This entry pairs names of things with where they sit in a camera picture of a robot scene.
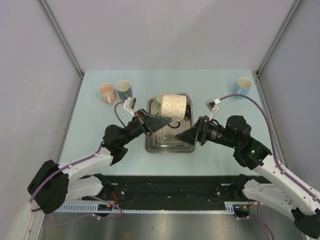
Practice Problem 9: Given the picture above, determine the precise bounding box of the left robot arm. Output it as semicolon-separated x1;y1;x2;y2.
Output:
27;109;172;214

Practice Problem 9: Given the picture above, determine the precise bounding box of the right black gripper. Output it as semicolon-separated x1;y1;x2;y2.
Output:
175;115;239;149

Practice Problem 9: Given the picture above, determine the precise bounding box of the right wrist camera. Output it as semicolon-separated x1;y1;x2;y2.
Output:
205;98;221;121

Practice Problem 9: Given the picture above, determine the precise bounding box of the black mug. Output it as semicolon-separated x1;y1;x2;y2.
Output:
177;92;191;121

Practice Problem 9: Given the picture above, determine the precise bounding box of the dark teal mug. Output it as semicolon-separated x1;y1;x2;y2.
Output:
116;80;133;101

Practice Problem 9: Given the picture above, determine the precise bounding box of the left aluminium frame post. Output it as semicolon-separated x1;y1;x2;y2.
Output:
37;0;84;80

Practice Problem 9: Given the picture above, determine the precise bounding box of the aluminium frame post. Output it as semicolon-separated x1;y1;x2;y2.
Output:
37;0;84;80
255;0;303;80

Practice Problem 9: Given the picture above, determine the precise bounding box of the light blue mug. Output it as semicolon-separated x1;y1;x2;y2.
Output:
233;77;253;99

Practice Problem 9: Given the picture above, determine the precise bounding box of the pink mug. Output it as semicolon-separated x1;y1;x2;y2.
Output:
98;83;117;104

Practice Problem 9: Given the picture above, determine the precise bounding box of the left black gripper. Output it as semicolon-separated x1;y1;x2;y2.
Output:
119;109;171;146

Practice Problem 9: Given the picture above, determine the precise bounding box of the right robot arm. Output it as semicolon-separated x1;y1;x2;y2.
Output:
175;115;320;239

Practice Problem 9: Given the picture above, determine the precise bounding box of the right aluminium frame post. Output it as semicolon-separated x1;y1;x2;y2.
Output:
255;0;303;80

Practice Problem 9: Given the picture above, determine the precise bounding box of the white cable duct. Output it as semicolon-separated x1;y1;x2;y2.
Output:
59;201;251;215

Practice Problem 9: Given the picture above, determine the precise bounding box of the green mug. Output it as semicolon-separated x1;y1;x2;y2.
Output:
153;92;165;116

